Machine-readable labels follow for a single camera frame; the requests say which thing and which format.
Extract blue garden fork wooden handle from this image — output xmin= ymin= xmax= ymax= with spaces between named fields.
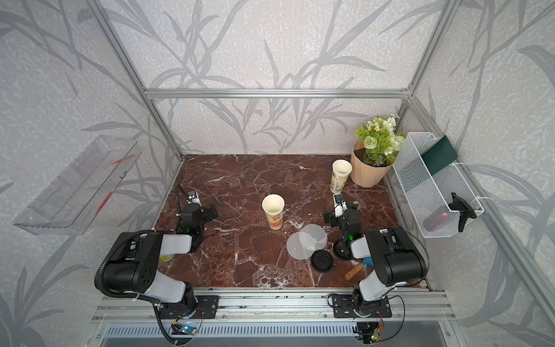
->
xmin=344 ymin=257 xmax=374 ymax=281

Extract translucent round leak-proof paper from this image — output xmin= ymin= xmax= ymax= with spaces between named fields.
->
xmin=299 ymin=224 xmax=328 ymax=251

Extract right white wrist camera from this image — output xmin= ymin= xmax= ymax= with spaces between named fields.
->
xmin=333 ymin=194 xmax=348 ymax=218

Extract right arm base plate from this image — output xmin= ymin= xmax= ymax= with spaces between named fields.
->
xmin=328 ymin=294 xmax=393 ymax=319

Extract clear acrylic wall shelf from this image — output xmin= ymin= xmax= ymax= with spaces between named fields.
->
xmin=13 ymin=135 xmax=142 ymax=236

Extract red object in basket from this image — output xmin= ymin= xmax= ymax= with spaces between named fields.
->
xmin=423 ymin=206 xmax=458 ymax=233

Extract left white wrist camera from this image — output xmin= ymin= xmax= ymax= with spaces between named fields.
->
xmin=186 ymin=191 xmax=201 ymax=205

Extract pink flower pot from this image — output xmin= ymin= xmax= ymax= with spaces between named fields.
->
xmin=351 ymin=141 xmax=393 ymax=188

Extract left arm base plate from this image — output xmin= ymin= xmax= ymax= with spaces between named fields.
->
xmin=158 ymin=295 xmax=220 ymax=320

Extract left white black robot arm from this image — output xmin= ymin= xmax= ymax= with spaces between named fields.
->
xmin=94 ymin=202 xmax=218 ymax=305

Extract white wire mesh basket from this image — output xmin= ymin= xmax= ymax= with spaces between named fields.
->
xmin=393 ymin=132 xmax=484 ymax=239

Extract black plastic cup lid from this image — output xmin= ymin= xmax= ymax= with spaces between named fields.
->
xmin=310 ymin=250 xmax=333 ymax=273

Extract printed paper cup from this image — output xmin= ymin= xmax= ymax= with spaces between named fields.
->
xmin=262 ymin=194 xmax=285 ymax=230
xmin=330 ymin=160 xmax=352 ymax=195

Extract dark green card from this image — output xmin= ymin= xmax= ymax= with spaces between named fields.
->
xmin=421 ymin=136 xmax=458 ymax=176

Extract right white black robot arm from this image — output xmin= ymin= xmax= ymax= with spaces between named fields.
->
xmin=323 ymin=209 xmax=428 ymax=311

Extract green white artificial flowers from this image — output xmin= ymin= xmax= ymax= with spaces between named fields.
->
xmin=354 ymin=114 xmax=405 ymax=167

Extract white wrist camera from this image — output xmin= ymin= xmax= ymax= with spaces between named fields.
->
xmin=186 ymin=191 xmax=201 ymax=205
xmin=333 ymin=194 xmax=348 ymax=218

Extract yellow green tape roll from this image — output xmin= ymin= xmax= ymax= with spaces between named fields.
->
xmin=159 ymin=254 xmax=175 ymax=263

